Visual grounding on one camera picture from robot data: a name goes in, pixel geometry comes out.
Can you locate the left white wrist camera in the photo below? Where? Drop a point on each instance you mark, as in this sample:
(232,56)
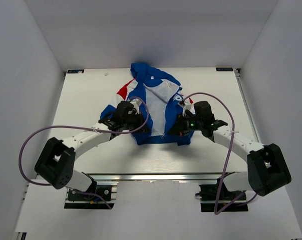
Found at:
(136,104)

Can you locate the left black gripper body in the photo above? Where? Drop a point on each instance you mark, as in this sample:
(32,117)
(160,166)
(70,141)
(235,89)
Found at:
(134,123)

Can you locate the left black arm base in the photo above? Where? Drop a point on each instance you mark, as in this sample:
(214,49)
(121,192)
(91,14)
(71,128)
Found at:
(103,198)

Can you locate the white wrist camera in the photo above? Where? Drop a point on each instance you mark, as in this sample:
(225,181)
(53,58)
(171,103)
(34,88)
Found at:
(136,104)
(186,108)

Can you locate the left blue corner sticker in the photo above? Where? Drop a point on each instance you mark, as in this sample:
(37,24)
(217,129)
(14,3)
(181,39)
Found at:
(76,71)

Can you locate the aluminium table rail frame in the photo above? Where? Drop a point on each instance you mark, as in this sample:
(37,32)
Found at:
(85,95)

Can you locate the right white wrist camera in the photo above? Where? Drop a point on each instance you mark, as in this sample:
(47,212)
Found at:
(186,108)

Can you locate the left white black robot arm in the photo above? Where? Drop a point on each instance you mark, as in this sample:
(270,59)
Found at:
(57,159)

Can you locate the right blue corner sticker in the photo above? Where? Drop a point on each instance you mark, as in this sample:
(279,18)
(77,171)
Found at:
(228,69)

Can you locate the blue white red jacket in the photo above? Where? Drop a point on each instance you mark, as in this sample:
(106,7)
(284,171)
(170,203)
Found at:
(161,93)

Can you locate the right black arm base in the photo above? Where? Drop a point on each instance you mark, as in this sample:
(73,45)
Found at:
(207,197)

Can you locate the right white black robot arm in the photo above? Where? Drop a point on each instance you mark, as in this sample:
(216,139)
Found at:
(266,171)

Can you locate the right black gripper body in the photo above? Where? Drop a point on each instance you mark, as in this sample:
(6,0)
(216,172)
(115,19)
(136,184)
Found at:
(186,124)

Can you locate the blue corner sticker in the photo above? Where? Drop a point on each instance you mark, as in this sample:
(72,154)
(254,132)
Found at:
(228,69)
(76,71)

